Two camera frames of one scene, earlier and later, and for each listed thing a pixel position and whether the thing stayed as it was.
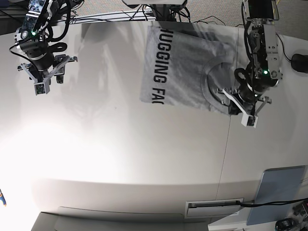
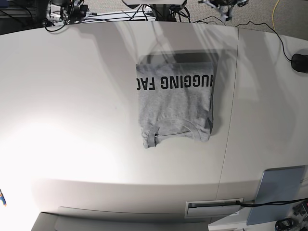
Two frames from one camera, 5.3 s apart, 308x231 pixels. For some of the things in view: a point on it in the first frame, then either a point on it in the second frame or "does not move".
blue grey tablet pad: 277,185 does not move
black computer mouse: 299,62 does not move
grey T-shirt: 186,63 to 176,94
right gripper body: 236,102 to 224,6
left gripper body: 40,78 to 67,12
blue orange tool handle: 2,198 does not move
